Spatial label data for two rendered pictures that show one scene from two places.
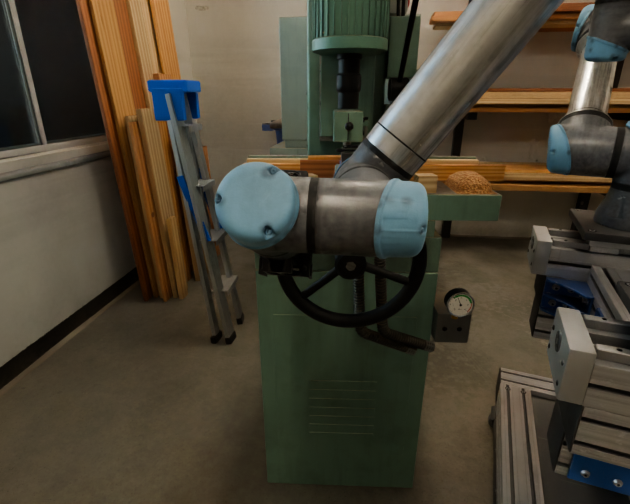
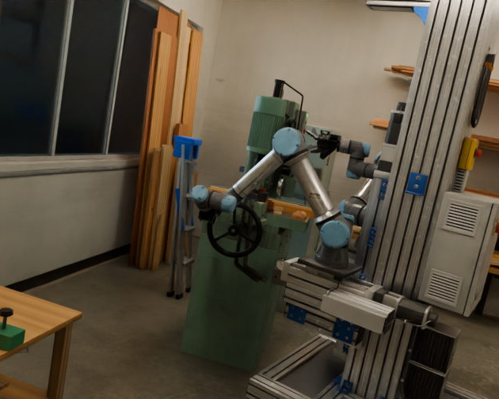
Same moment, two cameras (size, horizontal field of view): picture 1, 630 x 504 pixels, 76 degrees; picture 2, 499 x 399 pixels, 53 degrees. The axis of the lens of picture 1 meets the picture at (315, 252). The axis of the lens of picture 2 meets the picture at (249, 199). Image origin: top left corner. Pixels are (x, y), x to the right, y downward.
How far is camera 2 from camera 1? 182 cm
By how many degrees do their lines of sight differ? 15
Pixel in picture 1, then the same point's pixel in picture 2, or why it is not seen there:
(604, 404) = (291, 281)
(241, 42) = (241, 107)
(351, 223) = (216, 201)
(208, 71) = (214, 121)
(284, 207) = (203, 195)
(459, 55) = (253, 172)
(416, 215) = (230, 202)
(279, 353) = (202, 275)
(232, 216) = (193, 194)
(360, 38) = (262, 150)
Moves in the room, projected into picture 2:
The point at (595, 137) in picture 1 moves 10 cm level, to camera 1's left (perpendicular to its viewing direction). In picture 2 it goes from (352, 207) to (334, 203)
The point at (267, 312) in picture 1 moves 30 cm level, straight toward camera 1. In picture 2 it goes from (201, 253) to (192, 269)
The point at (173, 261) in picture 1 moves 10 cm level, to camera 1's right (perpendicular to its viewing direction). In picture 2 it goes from (155, 243) to (166, 245)
